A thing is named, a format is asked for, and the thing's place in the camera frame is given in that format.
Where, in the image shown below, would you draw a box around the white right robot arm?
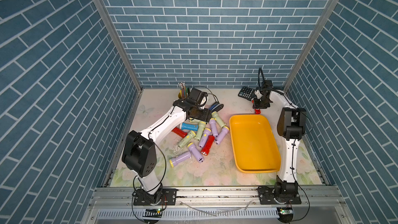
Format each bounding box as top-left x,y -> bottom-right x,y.
252,79 -> 307,195

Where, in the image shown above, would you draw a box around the green flashlight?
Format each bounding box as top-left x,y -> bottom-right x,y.
195,121 -> 206,141
178,130 -> 196,148
211,112 -> 226,127

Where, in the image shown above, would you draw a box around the blue black stapler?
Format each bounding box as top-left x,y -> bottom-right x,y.
209,102 -> 224,113

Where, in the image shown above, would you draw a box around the black desk calculator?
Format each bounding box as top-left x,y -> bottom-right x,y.
238,87 -> 257,101

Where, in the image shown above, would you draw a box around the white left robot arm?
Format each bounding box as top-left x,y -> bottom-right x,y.
121,88 -> 211,195

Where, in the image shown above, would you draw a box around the blue flashlight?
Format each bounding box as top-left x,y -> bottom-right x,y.
180,123 -> 199,132

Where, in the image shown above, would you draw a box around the yellow pen holder cup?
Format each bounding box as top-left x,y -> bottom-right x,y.
178,91 -> 187,99

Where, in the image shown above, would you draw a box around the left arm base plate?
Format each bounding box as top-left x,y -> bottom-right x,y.
132,188 -> 178,206

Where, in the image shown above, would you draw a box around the pens in cup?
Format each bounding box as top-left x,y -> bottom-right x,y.
178,82 -> 190,98

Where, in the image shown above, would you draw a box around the aluminium front rail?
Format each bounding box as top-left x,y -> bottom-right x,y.
83,185 -> 354,224

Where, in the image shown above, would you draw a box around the green flashlight horizontal top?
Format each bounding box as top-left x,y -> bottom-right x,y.
189,119 -> 202,124

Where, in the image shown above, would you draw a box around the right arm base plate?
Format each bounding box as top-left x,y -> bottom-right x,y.
257,186 -> 302,205

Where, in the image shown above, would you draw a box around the purple flashlight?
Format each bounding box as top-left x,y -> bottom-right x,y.
199,128 -> 212,148
187,143 -> 204,163
170,151 -> 191,168
209,118 -> 219,138
215,125 -> 230,145

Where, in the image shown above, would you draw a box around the red flashlight centre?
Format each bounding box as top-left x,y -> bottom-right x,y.
201,135 -> 215,156

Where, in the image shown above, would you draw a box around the yellow plastic storage tray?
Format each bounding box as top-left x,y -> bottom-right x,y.
230,114 -> 281,173

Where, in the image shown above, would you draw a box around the red flashlight left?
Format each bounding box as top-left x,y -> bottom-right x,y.
172,127 -> 188,138

